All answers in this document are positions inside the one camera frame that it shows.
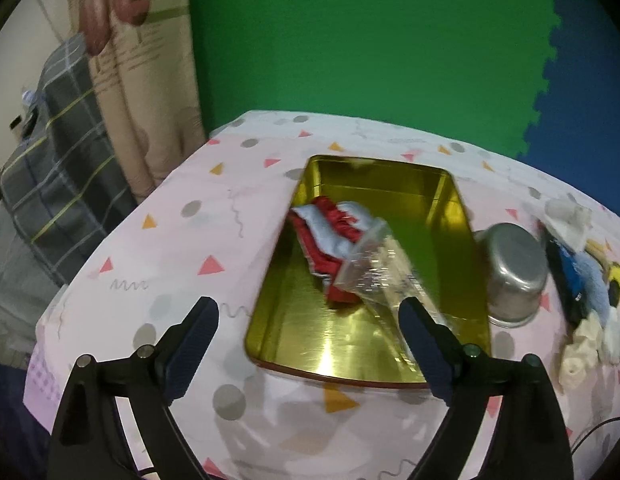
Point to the cream sock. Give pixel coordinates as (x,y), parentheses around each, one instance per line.
(579,355)

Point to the grey plaid blanket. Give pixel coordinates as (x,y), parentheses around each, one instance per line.
(65,160)

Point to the red cloth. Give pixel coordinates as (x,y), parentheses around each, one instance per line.
(332,210)

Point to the yellow plush toy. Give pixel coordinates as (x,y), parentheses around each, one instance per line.
(617,275)

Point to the beige printed curtain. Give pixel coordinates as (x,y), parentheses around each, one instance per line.
(155,85)

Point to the blue snack packet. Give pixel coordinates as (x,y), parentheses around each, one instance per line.
(569,270)

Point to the white and mint soft toy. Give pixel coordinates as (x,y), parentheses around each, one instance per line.
(564,220)

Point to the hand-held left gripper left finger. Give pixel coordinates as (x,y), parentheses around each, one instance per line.
(190,355)

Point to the blue foam mat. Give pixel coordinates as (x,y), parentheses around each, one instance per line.
(589,110)

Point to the blue fuzzy sock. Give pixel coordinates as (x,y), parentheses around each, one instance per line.
(592,275)

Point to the green foam mat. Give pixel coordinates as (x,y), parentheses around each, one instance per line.
(365,35)

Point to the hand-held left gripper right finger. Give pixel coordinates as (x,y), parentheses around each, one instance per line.
(429,355)

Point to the steel bowl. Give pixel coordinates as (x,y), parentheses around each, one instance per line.
(514,265)

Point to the gold metal tin tray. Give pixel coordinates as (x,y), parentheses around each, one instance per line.
(310,330)

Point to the grey bed sheet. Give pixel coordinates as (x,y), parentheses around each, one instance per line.
(15,285)

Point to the clear plastic bag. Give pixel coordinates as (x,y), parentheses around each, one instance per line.
(374,270)

